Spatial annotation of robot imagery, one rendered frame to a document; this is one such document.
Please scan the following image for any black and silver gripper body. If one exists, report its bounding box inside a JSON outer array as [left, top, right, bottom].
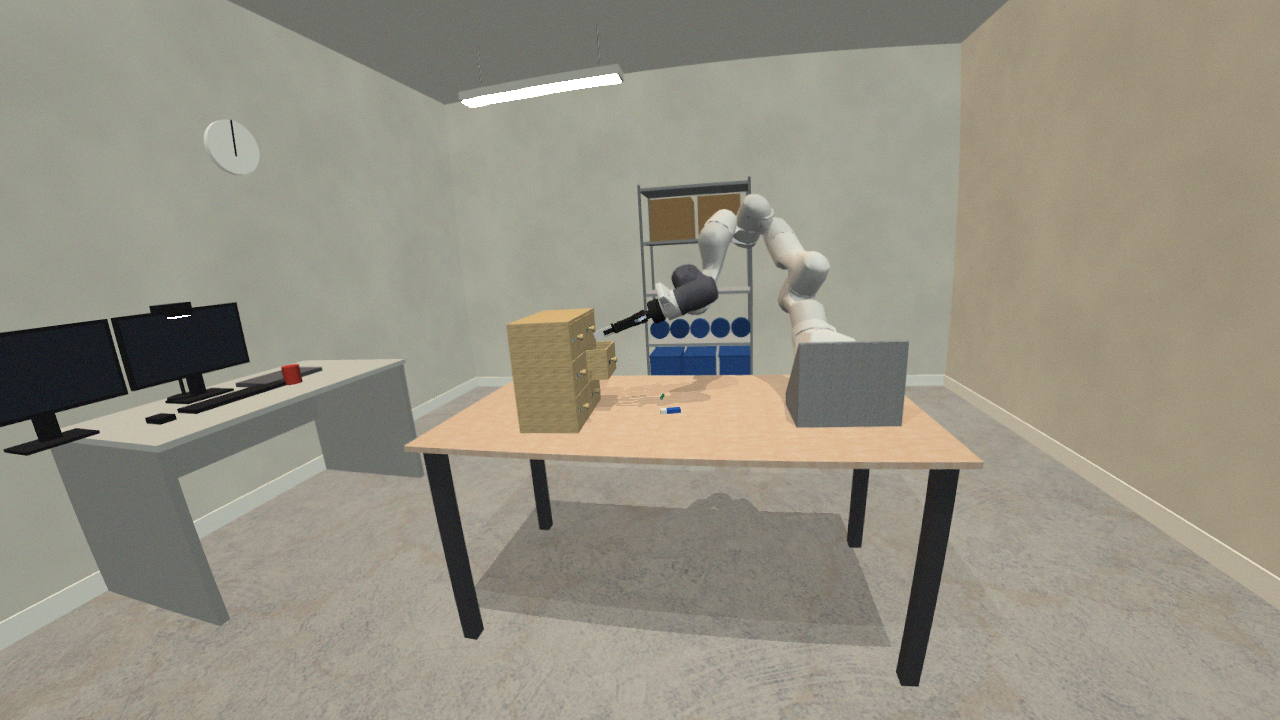
[[637, 299, 666, 323]]

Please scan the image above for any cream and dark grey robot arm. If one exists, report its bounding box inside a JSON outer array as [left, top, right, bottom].
[[655, 193, 856, 360]]

